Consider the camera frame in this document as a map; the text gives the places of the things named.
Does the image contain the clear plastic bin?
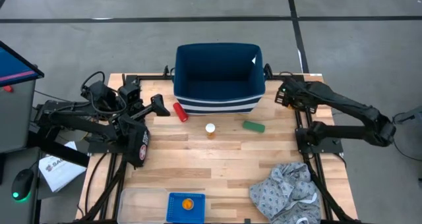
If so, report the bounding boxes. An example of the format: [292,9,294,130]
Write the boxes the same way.
[116,188,169,224]

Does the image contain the red bandage roll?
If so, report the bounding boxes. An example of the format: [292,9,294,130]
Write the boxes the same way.
[172,101,189,123]

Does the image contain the grey patterned cloth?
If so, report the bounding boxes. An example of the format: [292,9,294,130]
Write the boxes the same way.
[249,161,322,224]

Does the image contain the black first aid kit bag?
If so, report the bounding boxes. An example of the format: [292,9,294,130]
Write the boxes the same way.
[124,121,152,168]

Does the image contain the black computer mouse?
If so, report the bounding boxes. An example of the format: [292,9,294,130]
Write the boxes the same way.
[11,168,35,202]

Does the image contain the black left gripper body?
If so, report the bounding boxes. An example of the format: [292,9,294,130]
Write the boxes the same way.
[125,97,149,119]

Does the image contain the dark grey desk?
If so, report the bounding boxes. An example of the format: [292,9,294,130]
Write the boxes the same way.
[0,148,42,224]

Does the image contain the blue slotted plastic basket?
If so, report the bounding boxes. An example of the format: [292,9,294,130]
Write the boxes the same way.
[166,192,206,224]

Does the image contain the orange pill bottle white cap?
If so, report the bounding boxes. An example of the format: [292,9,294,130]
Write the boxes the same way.
[204,123,217,140]

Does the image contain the flat computer monitor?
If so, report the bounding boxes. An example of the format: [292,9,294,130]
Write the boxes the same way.
[0,40,45,88]

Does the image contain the navy white striped fabric basket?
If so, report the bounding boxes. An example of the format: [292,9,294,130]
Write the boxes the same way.
[173,42,267,115]

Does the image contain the green rectangular block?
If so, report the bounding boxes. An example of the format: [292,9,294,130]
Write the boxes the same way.
[242,120,266,134]

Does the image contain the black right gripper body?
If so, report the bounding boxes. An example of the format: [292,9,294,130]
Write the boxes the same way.
[274,77,299,110]

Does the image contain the white printed paper booklet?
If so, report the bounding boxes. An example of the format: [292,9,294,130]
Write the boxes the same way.
[38,140,87,193]

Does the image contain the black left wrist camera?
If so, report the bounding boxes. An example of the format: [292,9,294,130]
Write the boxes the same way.
[117,82,141,103]

